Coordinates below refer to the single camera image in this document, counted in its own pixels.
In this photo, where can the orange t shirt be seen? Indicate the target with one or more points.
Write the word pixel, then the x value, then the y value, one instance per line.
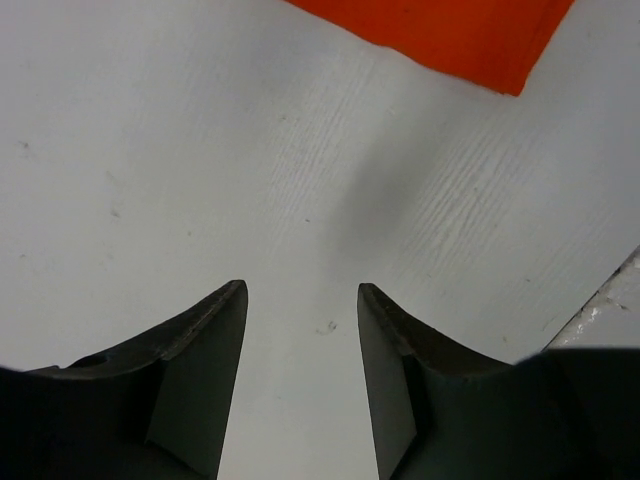
pixel 492 43

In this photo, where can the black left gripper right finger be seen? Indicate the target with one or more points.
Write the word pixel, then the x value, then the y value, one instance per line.
pixel 440 410

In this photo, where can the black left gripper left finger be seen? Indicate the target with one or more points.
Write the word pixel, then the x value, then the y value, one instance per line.
pixel 155 406

